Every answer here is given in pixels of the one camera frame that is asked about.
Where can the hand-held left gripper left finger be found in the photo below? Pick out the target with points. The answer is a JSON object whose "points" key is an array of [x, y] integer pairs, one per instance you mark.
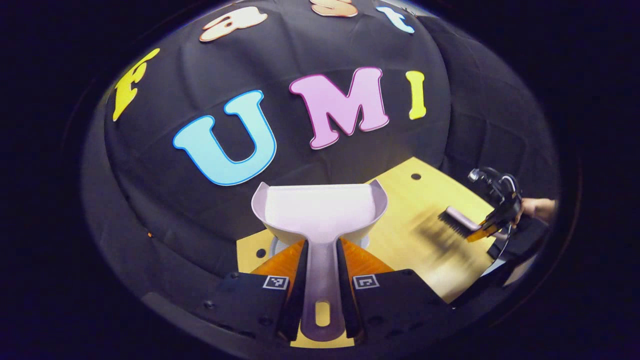
{"points": [[245, 305]]}

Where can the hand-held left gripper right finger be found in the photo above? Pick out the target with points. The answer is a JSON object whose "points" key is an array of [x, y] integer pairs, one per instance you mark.
{"points": [[395, 305]]}

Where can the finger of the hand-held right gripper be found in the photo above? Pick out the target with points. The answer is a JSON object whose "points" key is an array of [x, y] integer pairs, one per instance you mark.
{"points": [[482, 232]]}

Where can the small pink broom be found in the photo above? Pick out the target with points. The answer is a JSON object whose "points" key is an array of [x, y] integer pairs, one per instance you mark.
{"points": [[462, 220]]}

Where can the pale pink dustpan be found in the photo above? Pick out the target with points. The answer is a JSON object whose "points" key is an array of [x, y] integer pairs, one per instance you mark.
{"points": [[320, 210]]}

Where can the wooden desktop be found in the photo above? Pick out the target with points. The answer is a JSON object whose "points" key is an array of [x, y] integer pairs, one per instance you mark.
{"points": [[425, 250]]}

